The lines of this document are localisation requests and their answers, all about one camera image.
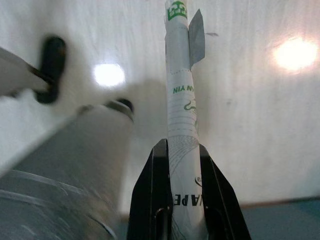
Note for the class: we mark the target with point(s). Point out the grey robot left leg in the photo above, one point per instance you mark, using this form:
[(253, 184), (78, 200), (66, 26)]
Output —
[(51, 65)]

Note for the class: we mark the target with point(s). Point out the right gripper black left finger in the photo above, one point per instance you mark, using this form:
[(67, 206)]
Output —
[(150, 200)]

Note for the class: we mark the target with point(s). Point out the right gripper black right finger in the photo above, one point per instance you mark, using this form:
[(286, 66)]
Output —
[(220, 212)]

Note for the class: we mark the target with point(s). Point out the white paper tissue packet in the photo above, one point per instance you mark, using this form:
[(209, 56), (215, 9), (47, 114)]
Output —
[(182, 112)]

